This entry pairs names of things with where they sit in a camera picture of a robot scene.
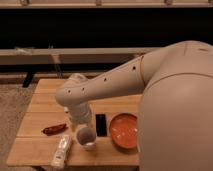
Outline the red chili pepper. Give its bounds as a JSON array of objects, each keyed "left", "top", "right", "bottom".
[{"left": 42, "top": 124, "right": 67, "bottom": 136}]

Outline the wooden table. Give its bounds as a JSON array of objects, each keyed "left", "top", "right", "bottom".
[{"left": 7, "top": 79, "right": 138, "bottom": 166}]

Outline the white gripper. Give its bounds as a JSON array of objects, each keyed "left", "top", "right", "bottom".
[{"left": 68, "top": 102, "right": 92, "bottom": 130}]

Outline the black rectangular block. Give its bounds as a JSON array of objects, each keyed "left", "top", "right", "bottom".
[{"left": 96, "top": 114, "right": 107, "bottom": 137}]

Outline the orange bowl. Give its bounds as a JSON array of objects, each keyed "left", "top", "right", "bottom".
[{"left": 109, "top": 113, "right": 137, "bottom": 149}]

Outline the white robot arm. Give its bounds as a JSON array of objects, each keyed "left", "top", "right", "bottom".
[{"left": 56, "top": 41, "right": 213, "bottom": 171}]

